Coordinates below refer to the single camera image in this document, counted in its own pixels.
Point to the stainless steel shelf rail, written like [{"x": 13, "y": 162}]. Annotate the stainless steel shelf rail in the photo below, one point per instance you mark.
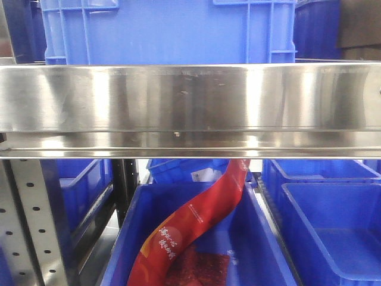
[{"x": 297, "y": 110}]

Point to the large blue crate top shelf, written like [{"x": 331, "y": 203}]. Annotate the large blue crate top shelf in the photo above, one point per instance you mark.
[{"x": 168, "y": 32}]

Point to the blue bin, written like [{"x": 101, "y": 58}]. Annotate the blue bin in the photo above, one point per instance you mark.
[
  {"x": 277, "y": 172},
  {"x": 245, "y": 236},
  {"x": 171, "y": 170},
  {"x": 82, "y": 181},
  {"x": 332, "y": 232}
]

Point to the blue bin right rear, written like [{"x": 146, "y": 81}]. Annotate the blue bin right rear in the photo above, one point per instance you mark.
[{"x": 277, "y": 172}]

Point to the blue bin right front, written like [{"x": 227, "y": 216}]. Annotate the blue bin right front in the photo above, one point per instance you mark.
[{"x": 332, "y": 232}]

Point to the perforated steel upright post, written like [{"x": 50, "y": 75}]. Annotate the perforated steel upright post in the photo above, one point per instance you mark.
[{"x": 35, "y": 236}]

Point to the blue bin left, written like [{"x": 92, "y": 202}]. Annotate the blue bin left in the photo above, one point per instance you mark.
[{"x": 82, "y": 181}]

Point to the red printed banner strip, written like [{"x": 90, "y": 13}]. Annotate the red printed banner strip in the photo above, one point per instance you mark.
[{"x": 191, "y": 220}]

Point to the blue bin centre front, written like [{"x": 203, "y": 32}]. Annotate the blue bin centre front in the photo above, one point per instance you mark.
[{"x": 245, "y": 236}]

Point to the blue bin centre rear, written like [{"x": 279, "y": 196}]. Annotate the blue bin centre rear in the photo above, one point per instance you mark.
[{"x": 171, "y": 170}]

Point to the dark blue crate top right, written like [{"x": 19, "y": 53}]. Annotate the dark blue crate top right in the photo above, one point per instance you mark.
[{"x": 316, "y": 29}]

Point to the dark red cloth in bin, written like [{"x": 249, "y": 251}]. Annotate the dark red cloth in bin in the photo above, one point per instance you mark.
[{"x": 198, "y": 268}]

